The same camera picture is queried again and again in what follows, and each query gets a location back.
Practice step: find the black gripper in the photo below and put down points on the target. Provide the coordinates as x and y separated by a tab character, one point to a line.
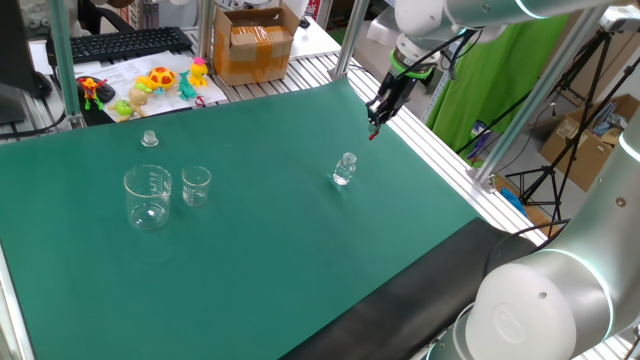
400	92

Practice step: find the glass dropper red bulb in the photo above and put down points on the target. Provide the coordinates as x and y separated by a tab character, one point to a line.
372	136

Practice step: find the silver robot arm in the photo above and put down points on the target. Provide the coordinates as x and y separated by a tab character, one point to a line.
550	310

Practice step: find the grey shelf rack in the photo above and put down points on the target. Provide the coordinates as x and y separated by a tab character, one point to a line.
436	100

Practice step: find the small clear glass bottle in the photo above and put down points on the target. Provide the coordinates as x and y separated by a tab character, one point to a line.
344	172

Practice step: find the green cloth backdrop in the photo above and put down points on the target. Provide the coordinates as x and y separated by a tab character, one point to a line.
490	85

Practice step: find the taped cardboard box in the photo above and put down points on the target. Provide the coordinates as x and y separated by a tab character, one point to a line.
255	50

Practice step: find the blue plastic bag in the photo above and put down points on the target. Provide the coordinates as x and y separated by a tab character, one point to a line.
514	200

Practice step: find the green table mat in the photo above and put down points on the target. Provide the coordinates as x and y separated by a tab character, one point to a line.
275	250

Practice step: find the black tripod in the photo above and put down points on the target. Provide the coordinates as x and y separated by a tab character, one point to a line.
550	172

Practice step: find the yellow duck toy pink hat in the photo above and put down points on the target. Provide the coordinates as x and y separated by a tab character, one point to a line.
198	72

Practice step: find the teal dolphin toy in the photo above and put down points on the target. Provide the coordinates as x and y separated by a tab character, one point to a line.
186	89

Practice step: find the small glass beaker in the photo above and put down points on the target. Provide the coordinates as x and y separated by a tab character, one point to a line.
196	192

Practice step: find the open cardboard box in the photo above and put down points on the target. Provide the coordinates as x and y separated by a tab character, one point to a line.
580	155

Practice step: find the orange yellow turtle toy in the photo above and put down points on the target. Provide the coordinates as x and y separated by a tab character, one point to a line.
161	77

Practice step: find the clear glass bottle stopper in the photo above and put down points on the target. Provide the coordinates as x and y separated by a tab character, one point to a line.
149	139

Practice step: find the beige animal toy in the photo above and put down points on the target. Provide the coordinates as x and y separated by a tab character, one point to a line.
138	96

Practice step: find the white paper sheets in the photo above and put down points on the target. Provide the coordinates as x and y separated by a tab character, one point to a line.
125	70

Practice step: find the large glass beaker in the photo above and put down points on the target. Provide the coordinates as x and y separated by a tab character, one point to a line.
135	200

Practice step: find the black keyboard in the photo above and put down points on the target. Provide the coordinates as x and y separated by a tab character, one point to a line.
125	44

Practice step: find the black computer mouse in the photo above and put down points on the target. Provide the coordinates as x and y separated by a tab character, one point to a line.
107	92

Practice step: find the red robot figure toy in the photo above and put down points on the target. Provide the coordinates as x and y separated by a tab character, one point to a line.
90	90

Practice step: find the black office chair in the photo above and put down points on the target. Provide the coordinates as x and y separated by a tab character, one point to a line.
92	17

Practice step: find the black monitor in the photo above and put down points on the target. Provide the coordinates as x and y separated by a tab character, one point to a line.
12	50

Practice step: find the aluminium frame post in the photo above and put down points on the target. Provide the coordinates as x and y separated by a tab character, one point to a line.
525	115
350	35
62	60
205	30

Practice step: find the grey tripod camera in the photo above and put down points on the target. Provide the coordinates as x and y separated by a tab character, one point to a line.
617	20

